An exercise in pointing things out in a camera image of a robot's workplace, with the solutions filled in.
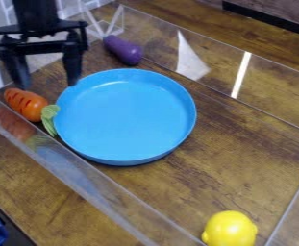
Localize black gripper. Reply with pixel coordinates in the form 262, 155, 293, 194
0, 20, 88, 90

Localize orange toy carrot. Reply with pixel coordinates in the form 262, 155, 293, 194
4, 88, 60, 136

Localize blue round plate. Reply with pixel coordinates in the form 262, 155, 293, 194
54, 68, 197, 166

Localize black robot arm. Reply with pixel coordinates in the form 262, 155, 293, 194
0, 0, 88, 90

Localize purple toy eggplant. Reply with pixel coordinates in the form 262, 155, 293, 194
103, 35, 143, 65

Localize black bar top right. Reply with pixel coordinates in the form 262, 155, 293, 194
222, 0, 299, 34

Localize yellow toy lemon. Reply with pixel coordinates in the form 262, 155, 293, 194
202, 210, 258, 246

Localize clear acrylic enclosure wall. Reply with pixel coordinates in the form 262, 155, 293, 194
0, 3, 299, 246

